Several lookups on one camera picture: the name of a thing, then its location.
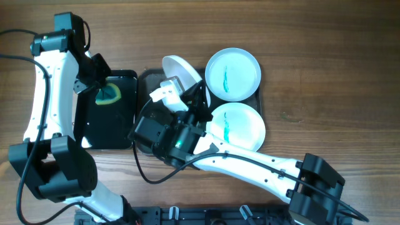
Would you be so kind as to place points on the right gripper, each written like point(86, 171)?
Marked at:
point(198, 105)

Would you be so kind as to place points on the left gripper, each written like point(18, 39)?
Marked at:
point(104, 72)

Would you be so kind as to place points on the green yellow sponge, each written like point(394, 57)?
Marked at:
point(109, 94)

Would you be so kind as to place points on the white plate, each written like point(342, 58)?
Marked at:
point(233, 74)
point(174, 65)
point(238, 124)

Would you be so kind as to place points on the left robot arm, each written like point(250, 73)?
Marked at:
point(49, 161)

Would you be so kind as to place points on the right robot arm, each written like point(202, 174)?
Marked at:
point(170, 126)

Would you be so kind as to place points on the small black water tray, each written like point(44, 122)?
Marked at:
point(107, 126)

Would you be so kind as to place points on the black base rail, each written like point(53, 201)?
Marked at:
point(269, 215)

